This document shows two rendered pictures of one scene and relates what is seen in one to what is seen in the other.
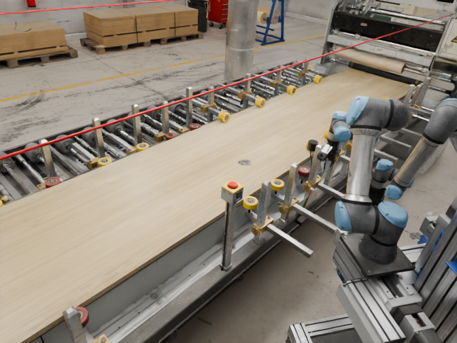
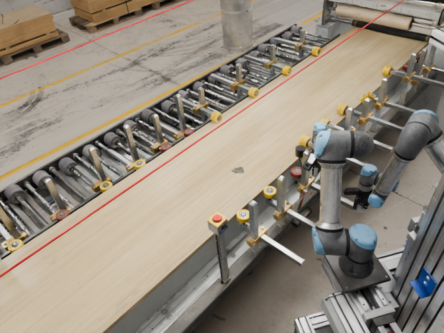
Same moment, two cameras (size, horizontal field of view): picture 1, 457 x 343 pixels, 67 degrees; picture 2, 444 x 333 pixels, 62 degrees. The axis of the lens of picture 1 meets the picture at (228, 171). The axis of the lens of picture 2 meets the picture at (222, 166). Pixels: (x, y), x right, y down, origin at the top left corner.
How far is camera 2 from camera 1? 50 cm
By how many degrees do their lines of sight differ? 9
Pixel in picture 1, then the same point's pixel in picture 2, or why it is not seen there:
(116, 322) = not seen: outside the picture
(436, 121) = (404, 140)
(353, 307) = (333, 321)
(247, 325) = (259, 318)
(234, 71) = (233, 36)
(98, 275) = (111, 306)
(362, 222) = (333, 247)
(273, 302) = (283, 293)
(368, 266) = (346, 282)
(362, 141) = (328, 174)
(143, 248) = (147, 275)
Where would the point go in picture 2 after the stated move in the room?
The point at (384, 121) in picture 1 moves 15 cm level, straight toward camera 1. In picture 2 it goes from (347, 154) to (337, 178)
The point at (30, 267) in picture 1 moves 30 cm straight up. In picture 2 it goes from (55, 304) to (29, 270)
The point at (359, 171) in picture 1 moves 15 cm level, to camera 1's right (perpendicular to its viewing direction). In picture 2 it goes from (328, 201) to (365, 200)
